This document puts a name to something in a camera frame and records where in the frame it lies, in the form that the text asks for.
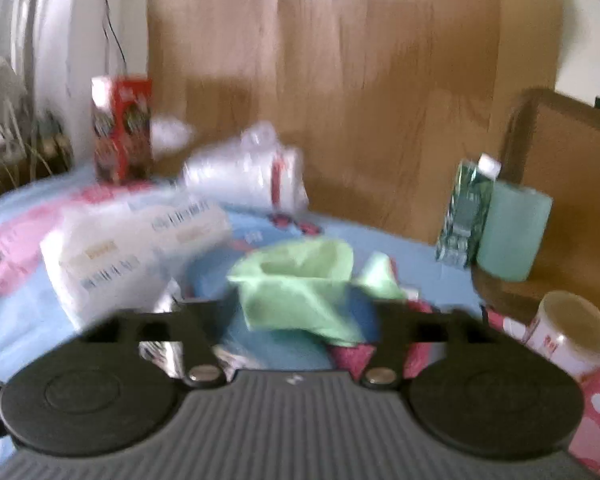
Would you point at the blue pig print tablecloth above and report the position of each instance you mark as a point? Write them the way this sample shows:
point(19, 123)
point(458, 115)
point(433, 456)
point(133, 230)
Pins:
point(33, 322)

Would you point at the green drink carton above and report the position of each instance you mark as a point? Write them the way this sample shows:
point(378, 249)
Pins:
point(464, 219)

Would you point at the large white tissue pack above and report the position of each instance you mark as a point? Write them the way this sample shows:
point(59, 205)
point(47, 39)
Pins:
point(124, 254)

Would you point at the red cereal box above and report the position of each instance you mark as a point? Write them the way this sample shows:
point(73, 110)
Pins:
point(121, 117)

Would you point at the brown wood pattern sheet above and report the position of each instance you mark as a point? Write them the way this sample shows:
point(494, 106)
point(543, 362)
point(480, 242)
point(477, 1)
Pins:
point(384, 97)

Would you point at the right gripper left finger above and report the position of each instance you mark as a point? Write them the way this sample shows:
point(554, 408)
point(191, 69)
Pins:
point(127, 328)

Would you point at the clear bag of cotton pads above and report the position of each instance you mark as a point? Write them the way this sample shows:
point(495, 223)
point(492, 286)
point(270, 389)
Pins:
point(251, 171)

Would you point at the light green cloth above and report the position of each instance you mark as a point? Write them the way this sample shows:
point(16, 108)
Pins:
point(311, 285)

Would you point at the pink knitted cloth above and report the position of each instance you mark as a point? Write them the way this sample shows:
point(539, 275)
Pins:
point(390, 314)

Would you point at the blue plastic case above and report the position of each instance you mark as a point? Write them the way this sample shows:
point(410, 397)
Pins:
point(281, 349)

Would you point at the teal plastic cup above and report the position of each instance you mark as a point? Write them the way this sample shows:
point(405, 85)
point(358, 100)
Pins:
point(513, 231)

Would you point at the pink white snack can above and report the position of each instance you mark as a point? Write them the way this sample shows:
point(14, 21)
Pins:
point(566, 332)

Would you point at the pink macaron biscuit tin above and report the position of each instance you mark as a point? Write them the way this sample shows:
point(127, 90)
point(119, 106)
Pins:
point(585, 444)

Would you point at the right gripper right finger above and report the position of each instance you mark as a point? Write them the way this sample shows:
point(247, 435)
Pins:
point(455, 327)

